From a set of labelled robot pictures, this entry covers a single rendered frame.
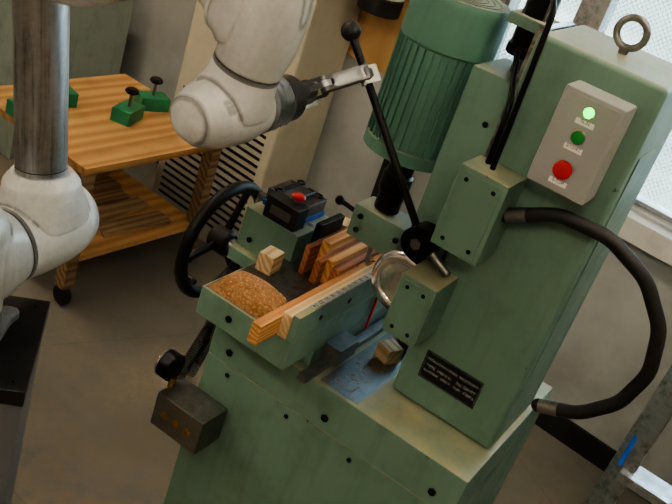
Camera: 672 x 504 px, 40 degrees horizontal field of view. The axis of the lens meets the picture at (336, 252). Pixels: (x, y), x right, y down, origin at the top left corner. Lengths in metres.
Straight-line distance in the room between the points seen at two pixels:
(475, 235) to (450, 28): 0.35
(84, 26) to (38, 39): 2.14
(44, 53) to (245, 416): 0.79
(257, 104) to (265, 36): 0.11
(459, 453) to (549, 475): 1.50
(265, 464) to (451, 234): 0.65
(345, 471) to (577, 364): 1.60
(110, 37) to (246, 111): 2.73
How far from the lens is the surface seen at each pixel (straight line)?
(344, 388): 1.75
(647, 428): 2.43
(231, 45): 1.30
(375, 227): 1.79
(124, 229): 3.25
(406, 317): 1.61
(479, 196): 1.50
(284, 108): 1.42
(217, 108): 1.30
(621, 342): 3.17
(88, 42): 3.97
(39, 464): 2.60
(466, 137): 1.63
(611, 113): 1.43
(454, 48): 1.61
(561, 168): 1.45
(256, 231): 1.90
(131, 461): 2.65
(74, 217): 1.92
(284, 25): 1.27
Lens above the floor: 1.80
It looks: 27 degrees down
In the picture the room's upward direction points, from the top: 19 degrees clockwise
